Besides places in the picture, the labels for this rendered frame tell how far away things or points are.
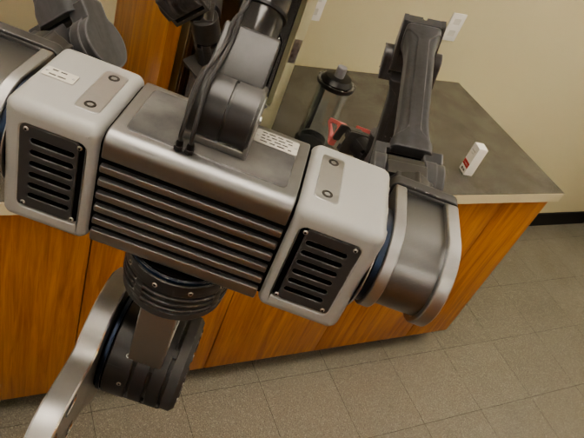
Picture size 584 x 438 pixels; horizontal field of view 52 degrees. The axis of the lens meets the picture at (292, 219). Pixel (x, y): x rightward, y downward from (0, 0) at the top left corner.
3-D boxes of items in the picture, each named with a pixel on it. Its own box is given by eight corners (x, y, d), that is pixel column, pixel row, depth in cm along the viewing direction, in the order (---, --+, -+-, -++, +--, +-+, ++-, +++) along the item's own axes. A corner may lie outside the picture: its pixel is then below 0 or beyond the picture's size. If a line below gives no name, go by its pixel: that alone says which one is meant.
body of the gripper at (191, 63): (183, 66, 127) (177, 37, 121) (224, 48, 130) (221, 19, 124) (197, 83, 124) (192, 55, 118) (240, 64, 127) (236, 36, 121)
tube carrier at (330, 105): (289, 129, 179) (314, 67, 166) (321, 134, 184) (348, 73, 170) (298, 151, 172) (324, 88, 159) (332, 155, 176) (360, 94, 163)
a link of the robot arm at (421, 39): (400, -5, 108) (455, 6, 107) (383, 56, 118) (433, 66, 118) (371, 179, 81) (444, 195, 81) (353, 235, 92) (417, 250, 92)
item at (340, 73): (315, 76, 167) (322, 55, 163) (343, 81, 171) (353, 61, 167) (323, 94, 161) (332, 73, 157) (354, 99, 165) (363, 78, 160)
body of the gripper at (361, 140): (348, 127, 152) (361, 144, 148) (376, 136, 158) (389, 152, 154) (335, 147, 156) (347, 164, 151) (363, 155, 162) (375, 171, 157)
